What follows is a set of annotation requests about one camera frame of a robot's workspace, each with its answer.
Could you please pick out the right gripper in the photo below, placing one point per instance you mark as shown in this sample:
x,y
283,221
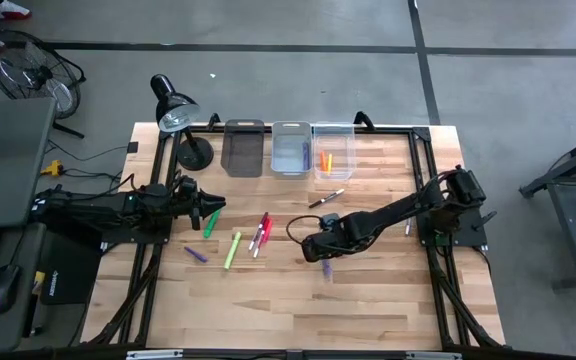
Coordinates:
x,y
318,247

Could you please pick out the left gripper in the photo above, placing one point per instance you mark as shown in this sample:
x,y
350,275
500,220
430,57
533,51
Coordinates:
x,y
185,200

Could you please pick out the dark green highlighter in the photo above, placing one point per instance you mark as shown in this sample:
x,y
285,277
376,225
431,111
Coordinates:
x,y
212,223

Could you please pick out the purple highlighter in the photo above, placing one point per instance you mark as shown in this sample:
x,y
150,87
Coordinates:
x,y
306,155
326,271

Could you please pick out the black and white marker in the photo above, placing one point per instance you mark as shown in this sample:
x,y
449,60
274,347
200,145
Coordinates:
x,y
326,198

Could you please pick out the light green highlighter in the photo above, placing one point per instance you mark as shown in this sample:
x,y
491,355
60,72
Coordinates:
x,y
232,250

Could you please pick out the pink highlighter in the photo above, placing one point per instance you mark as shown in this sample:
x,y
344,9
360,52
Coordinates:
x,y
267,231

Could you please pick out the thin dark purple marker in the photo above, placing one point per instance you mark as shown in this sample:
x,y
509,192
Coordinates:
x,y
195,254

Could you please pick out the maroon-capped white marker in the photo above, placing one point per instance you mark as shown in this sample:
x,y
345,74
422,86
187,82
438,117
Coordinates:
x,y
259,230

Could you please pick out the red-capped white marker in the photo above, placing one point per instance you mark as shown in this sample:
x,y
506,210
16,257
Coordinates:
x,y
258,250

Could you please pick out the yellow highlighter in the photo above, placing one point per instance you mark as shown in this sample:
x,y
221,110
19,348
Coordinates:
x,y
329,164

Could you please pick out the orange highlighter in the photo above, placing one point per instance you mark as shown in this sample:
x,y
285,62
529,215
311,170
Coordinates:
x,y
323,161

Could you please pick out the green and white marker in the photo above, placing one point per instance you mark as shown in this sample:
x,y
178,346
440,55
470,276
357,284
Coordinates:
x,y
408,226

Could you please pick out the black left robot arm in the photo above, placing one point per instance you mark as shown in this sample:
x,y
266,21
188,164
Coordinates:
x,y
93,207

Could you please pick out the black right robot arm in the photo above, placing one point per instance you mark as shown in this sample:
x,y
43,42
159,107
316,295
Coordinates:
x,y
393,210

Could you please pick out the smoky dark translucent bin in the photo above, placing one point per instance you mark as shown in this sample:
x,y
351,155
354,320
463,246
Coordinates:
x,y
242,148

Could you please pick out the opaque light grey bin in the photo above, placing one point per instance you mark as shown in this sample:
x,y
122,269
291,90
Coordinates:
x,y
280,150

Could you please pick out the black desk lamp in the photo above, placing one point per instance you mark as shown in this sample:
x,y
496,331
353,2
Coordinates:
x,y
178,112

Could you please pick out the small black square block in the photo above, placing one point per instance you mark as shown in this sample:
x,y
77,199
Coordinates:
x,y
132,147

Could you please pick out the clear plastic bin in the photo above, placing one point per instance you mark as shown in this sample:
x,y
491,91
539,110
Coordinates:
x,y
343,150

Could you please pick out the black pad with logo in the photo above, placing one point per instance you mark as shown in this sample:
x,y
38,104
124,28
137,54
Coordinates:
x,y
70,270

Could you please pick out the yellow power plug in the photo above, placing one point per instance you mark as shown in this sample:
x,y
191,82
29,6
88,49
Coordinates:
x,y
54,168

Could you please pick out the grey laptop computer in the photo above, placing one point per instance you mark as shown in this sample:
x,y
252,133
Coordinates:
x,y
8,160

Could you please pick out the black floor fan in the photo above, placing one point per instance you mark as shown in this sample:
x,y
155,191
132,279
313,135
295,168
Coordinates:
x,y
33,75

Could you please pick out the black computer mouse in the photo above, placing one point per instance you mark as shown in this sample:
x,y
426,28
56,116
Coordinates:
x,y
3,287

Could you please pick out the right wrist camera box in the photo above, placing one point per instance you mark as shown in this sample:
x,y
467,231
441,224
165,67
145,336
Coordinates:
x,y
330,221

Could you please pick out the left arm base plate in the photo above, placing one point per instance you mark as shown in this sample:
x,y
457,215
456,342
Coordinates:
x,y
133,237

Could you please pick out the black aluminium table frame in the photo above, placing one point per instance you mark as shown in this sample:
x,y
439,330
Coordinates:
x,y
383,130

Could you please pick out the silver metal bracket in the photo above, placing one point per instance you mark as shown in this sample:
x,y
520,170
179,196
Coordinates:
x,y
154,355
433,355

